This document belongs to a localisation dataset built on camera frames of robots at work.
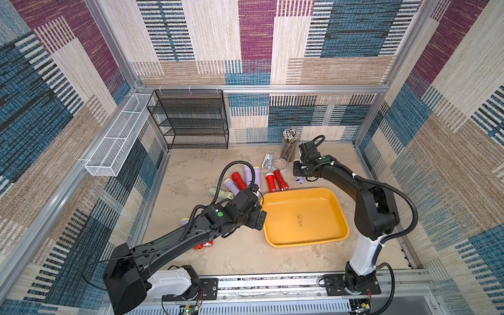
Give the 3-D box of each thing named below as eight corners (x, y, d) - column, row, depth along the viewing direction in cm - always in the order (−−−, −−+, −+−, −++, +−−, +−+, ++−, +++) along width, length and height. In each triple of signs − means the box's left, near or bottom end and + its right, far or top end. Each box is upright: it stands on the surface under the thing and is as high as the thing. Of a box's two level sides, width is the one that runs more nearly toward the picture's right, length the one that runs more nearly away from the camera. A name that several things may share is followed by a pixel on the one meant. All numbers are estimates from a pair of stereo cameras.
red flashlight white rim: (269, 192, 100) (269, 190, 98) (264, 176, 106) (265, 174, 105) (278, 191, 100) (278, 189, 99) (273, 174, 107) (273, 172, 105)
